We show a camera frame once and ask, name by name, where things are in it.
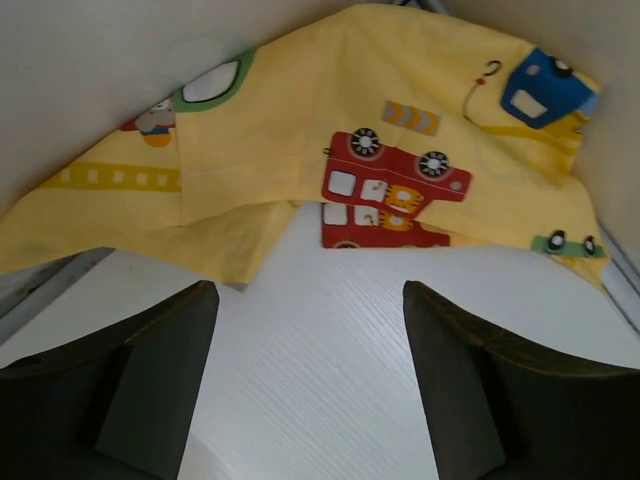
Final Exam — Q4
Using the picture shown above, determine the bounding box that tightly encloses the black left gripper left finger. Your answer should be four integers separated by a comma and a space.
1, 281, 219, 479

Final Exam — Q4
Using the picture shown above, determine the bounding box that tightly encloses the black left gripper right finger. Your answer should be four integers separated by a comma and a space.
403, 281, 639, 479

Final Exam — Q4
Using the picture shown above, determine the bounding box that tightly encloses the yellow cartoon vehicle placemat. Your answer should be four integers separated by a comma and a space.
1, 4, 608, 285

